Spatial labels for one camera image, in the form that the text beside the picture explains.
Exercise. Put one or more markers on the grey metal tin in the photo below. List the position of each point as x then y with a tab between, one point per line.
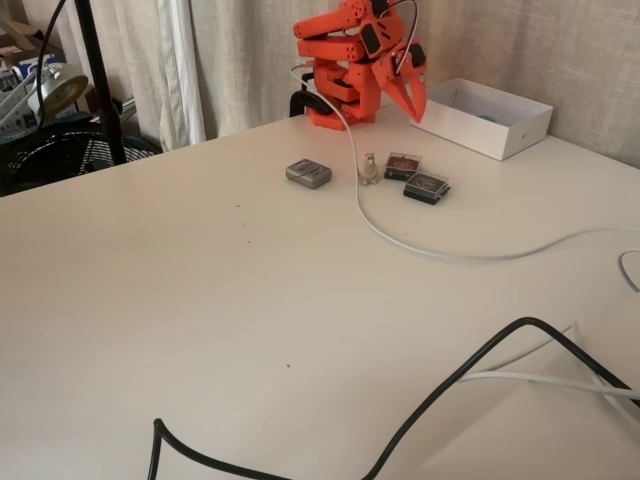
309	175

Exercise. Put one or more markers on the green rounded cube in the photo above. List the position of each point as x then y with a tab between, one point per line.
487	118

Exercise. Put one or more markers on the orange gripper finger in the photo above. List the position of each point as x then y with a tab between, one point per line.
401	97
421	95

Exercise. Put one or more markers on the black metal pole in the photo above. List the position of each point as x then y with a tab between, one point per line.
100	80

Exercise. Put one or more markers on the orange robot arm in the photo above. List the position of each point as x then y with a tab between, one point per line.
325	50

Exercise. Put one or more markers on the white sheer curtain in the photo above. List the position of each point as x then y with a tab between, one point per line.
180	75

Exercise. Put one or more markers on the white cardboard bin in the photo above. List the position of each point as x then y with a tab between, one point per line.
520	137

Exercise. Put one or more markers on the silver desk lamp head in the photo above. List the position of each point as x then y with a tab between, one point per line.
57	87

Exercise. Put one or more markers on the black table clamp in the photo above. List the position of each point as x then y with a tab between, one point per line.
307	102

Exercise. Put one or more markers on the small beige animal figurine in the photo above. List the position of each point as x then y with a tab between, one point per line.
369	170

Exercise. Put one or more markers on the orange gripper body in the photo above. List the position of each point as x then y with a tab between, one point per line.
395	75

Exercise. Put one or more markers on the brown cardboard box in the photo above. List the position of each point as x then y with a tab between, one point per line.
20	35

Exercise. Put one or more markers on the black floor fan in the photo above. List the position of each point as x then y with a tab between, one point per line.
75	150

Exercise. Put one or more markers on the black clear-lidded ink pad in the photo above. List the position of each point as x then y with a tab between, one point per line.
426	187
402	166

